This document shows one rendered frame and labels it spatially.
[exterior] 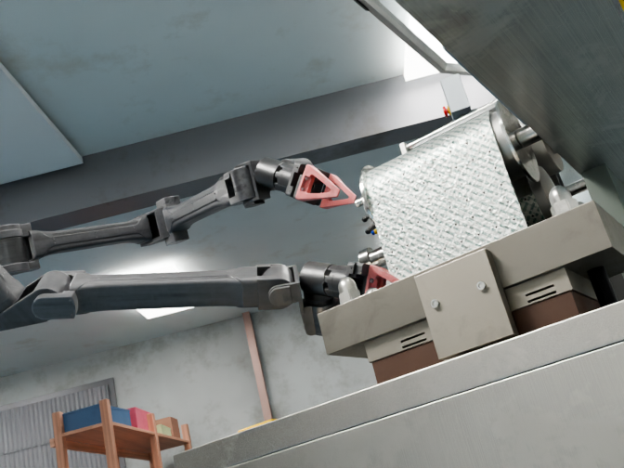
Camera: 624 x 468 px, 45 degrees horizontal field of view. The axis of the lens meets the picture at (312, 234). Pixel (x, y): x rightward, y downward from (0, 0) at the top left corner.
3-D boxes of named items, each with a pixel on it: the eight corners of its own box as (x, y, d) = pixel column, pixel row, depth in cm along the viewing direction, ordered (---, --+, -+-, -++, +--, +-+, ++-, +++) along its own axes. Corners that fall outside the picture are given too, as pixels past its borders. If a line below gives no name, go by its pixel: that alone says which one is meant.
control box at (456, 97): (448, 126, 193) (436, 94, 196) (473, 118, 191) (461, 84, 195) (445, 115, 186) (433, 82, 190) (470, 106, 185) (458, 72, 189)
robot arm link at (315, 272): (292, 268, 129) (310, 254, 133) (298, 304, 131) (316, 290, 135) (326, 273, 125) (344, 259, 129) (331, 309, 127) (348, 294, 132)
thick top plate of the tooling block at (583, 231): (382, 359, 117) (371, 322, 119) (640, 266, 98) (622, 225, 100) (326, 355, 103) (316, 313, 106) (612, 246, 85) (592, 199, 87)
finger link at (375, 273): (403, 312, 117) (352, 304, 123) (422, 315, 123) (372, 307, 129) (409, 269, 118) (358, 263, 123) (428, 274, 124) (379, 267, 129)
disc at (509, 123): (544, 186, 126) (512, 108, 129) (547, 185, 126) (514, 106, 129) (521, 178, 113) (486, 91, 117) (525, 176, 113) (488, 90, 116)
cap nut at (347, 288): (348, 312, 109) (341, 283, 111) (370, 304, 107) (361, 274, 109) (335, 310, 106) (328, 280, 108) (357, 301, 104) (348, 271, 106)
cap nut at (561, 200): (558, 227, 94) (546, 195, 96) (587, 215, 93) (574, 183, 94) (550, 221, 91) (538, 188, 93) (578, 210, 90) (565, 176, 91)
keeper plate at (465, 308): (445, 360, 94) (420, 279, 98) (519, 334, 89) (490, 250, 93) (436, 359, 92) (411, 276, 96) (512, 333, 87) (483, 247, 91)
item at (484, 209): (407, 329, 120) (376, 224, 126) (546, 277, 109) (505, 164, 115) (406, 329, 119) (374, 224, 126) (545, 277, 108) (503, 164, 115)
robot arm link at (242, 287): (28, 293, 120) (45, 266, 131) (33, 326, 122) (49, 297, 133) (295, 282, 124) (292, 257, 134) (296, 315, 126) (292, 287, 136)
